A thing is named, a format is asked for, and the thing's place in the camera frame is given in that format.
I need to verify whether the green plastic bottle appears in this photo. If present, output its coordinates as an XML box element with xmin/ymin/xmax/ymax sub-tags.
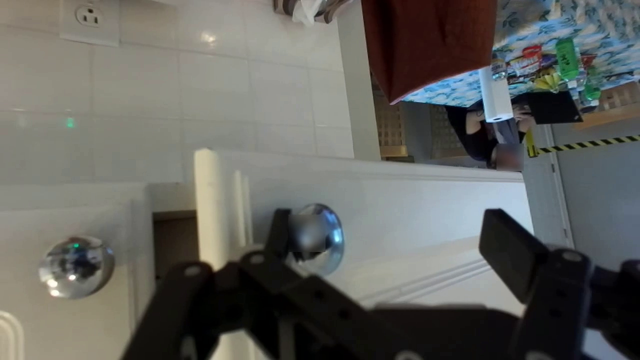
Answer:
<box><xmin>553</xmin><ymin>35</ymin><xmax>582</xmax><ymax>81</ymax></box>

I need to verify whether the white cabinet door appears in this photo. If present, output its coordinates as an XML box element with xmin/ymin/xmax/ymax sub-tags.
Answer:
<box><xmin>0</xmin><ymin>181</ymin><xmax>156</xmax><ymax>360</ymax></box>
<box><xmin>192</xmin><ymin>146</ymin><xmax>555</xmax><ymax>316</ymax></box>

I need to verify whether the white carton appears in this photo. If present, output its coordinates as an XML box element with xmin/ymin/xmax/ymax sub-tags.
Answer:
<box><xmin>479</xmin><ymin>66</ymin><xmax>515</xmax><ymax>124</ymax></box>

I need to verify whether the yellow black striped tape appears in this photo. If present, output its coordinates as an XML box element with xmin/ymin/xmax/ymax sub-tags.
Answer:
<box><xmin>525</xmin><ymin>131</ymin><xmax>640</xmax><ymax>160</ymax></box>

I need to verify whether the black laptop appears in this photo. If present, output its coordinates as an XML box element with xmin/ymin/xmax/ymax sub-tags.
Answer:
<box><xmin>515</xmin><ymin>87</ymin><xmax>584</xmax><ymax>125</ymax></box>

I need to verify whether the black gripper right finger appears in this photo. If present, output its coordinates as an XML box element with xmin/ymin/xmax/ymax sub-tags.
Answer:
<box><xmin>477</xmin><ymin>206</ymin><xmax>640</xmax><ymax>360</ymax></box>

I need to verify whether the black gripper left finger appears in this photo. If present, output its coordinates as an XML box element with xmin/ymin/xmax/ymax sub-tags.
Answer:
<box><xmin>121</xmin><ymin>206</ymin><xmax>376</xmax><ymax>360</ymax></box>

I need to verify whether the round chrome door knob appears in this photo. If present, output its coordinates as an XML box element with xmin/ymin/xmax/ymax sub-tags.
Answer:
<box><xmin>287</xmin><ymin>202</ymin><xmax>348</xmax><ymax>275</ymax></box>
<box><xmin>35</xmin><ymin>234</ymin><xmax>116</xmax><ymax>300</ymax></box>

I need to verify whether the dining table patterned cloth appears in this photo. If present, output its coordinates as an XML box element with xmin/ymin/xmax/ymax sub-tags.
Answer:
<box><xmin>391</xmin><ymin>0</ymin><xmax>640</xmax><ymax>111</ymax></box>

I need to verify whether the seated person dark shirt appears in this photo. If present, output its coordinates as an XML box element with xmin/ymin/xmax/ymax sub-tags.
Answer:
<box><xmin>444</xmin><ymin>97</ymin><xmax>535</xmax><ymax>172</ymax></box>

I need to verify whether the white wall outlet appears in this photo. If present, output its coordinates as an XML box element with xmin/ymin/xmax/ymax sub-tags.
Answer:
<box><xmin>60</xmin><ymin>0</ymin><xmax>121</xmax><ymax>45</ymax></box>

